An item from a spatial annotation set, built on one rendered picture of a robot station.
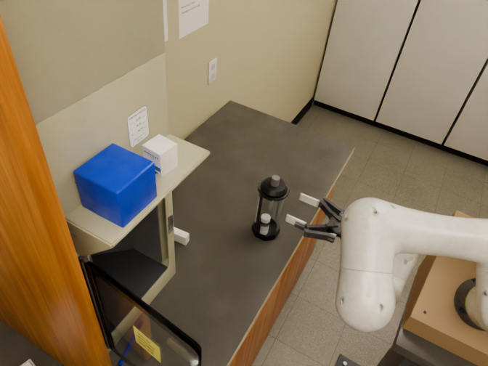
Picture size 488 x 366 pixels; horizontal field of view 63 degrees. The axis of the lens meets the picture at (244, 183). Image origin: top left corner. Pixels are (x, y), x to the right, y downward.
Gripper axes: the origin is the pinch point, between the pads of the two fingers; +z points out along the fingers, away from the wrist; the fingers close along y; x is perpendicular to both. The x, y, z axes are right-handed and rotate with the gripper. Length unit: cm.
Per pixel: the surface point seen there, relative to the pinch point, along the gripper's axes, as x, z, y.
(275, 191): -6.4, 7.9, 3.2
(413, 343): 18, -49, 16
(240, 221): 17.5, 19.9, 1.5
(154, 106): -49, 27, 38
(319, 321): 111, -21, -35
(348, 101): 91, 33, -247
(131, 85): -57, 27, 44
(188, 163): -39, 17, 40
